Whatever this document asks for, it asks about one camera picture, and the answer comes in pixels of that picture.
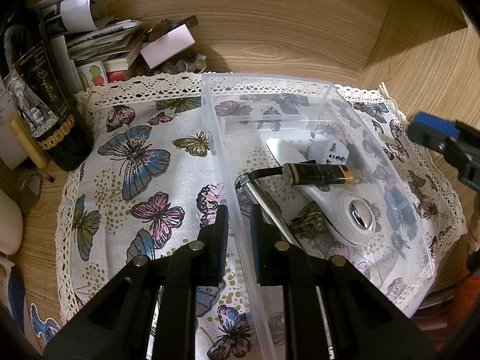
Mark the metal rod tool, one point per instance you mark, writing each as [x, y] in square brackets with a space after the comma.
[262, 202]

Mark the small white pink box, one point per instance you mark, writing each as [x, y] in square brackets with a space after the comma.
[168, 45]

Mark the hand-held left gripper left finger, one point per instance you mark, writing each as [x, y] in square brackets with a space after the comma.
[221, 242]

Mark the gold tube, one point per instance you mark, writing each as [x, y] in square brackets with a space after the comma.
[29, 140]

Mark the clear plastic box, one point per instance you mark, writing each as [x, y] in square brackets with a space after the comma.
[232, 150]

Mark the butterfly print lace cloth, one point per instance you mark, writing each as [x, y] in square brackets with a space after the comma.
[150, 180]

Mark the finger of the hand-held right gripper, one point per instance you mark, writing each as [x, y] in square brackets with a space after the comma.
[437, 124]

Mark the stack of papers and booklets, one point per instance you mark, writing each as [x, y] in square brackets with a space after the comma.
[97, 30]

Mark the container of coins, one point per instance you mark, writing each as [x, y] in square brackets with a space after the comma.
[180, 66]

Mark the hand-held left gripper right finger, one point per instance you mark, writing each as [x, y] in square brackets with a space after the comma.
[257, 242]

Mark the brass ornament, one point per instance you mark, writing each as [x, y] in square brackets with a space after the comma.
[308, 222]

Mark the white plug adapter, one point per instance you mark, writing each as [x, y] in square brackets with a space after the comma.
[330, 150]

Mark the blue sticker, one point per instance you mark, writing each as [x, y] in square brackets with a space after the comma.
[42, 326]

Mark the white rounded object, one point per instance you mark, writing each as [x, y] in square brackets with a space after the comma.
[8, 221]

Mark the dark wine bottle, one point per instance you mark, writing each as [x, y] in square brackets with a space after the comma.
[56, 120]

